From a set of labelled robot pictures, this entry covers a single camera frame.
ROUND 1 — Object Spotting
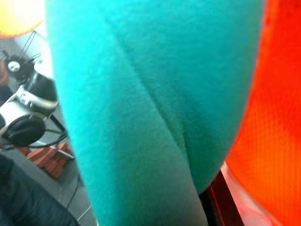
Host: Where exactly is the bright orange round object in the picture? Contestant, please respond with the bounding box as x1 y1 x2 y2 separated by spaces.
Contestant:
0 0 46 39

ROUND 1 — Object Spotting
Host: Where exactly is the stack of red-brown bricks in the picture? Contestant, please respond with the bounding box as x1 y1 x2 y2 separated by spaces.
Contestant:
14 142 74 179

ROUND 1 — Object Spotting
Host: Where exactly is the teal fleece cloth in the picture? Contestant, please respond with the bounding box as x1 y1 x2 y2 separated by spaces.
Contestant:
44 0 301 226

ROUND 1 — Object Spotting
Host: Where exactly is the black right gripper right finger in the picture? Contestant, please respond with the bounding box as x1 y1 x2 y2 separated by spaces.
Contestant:
199 170 245 226

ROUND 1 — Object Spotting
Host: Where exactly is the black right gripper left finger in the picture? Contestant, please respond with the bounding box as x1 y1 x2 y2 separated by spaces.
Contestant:
0 154 79 226

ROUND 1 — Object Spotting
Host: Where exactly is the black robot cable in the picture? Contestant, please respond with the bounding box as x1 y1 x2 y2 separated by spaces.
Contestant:
28 114 70 149

